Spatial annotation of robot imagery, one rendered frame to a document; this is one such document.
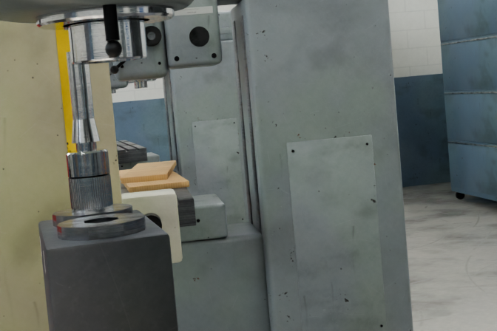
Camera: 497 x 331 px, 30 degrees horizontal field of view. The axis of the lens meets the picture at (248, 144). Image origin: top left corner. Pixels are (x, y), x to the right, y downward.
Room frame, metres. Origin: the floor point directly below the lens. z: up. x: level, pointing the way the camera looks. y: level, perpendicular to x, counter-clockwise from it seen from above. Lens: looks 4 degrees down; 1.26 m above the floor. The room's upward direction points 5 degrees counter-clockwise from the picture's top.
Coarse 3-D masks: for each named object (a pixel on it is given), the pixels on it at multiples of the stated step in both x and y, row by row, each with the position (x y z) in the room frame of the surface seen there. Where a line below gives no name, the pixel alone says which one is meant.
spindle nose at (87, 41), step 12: (72, 24) 0.57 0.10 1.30; (84, 24) 0.56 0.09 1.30; (96, 24) 0.56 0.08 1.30; (120, 24) 0.56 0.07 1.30; (132, 24) 0.57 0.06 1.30; (144, 24) 0.58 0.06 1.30; (72, 36) 0.57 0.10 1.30; (84, 36) 0.56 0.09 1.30; (96, 36) 0.56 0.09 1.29; (120, 36) 0.56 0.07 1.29; (132, 36) 0.57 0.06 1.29; (144, 36) 0.58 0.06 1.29; (72, 48) 0.57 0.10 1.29; (84, 48) 0.56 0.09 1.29; (96, 48) 0.56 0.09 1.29; (132, 48) 0.57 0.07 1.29; (144, 48) 0.58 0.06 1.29; (72, 60) 0.57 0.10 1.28; (84, 60) 0.56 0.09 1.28; (96, 60) 0.56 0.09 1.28; (108, 60) 0.57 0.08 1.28; (120, 60) 0.60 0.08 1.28; (132, 60) 0.60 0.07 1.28
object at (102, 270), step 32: (64, 224) 0.94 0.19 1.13; (96, 224) 0.92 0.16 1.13; (128, 224) 0.91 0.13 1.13; (64, 256) 0.88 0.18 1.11; (96, 256) 0.88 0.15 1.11; (128, 256) 0.89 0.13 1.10; (160, 256) 0.90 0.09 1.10; (64, 288) 0.88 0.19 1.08; (96, 288) 0.88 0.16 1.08; (128, 288) 0.89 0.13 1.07; (160, 288) 0.90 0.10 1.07; (64, 320) 0.88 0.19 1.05; (96, 320) 0.88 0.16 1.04; (128, 320) 0.89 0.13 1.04; (160, 320) 0.90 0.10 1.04
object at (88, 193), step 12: (72, 168) 1.02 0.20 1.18; (84, 168) 1.02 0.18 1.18; (96, 168) 1.02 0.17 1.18; (108, 168) 1.04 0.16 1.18; (72, 180) 1.02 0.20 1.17; (84, 180) 1.02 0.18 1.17; (96, 180) 1.02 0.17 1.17; (108, 180) 1.03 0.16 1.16; (72, 192) 1.03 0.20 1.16; (84, 192) 1.02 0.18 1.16; (96, 192) 1.02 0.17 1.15; (108, 192) 1.03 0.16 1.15; (72, 204) 1.03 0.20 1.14; (84, 204) 1.02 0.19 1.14; (96, 204) 1.02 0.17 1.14; (108, 204) 1.03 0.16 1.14
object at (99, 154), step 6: (96, 150) 1.03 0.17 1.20; (102, 150) 1.03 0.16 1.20; (66, 156) 1.03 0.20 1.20; (72, 156) 1.02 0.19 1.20; (78, 156) 1.02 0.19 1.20; (84, 156) 1.02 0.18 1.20; (90, 156) 1.02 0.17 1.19; (96, 156) 1.02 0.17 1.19; (102, 156) 1.03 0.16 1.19; (108, 156) 1.04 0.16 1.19
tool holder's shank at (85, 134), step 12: (72, 72) 1.03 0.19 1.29; (84, 72) 1.03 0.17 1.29; (72, 84) 1.03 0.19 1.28; (84, 84) 1.03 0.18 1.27; (72, 96) 1.03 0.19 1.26; (84, 96) 1.03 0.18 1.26; (72, 108) 1.04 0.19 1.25; (84, 108) 1.03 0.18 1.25; (72, 120) 1.04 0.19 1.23; (84, 120) 1.03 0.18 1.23; (72, 132) 1.04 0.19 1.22; (84, 132) 1.03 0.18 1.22; (96, 132) 1.04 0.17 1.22; (84, 144) 1.03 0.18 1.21; (96, 144) 1.04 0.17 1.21
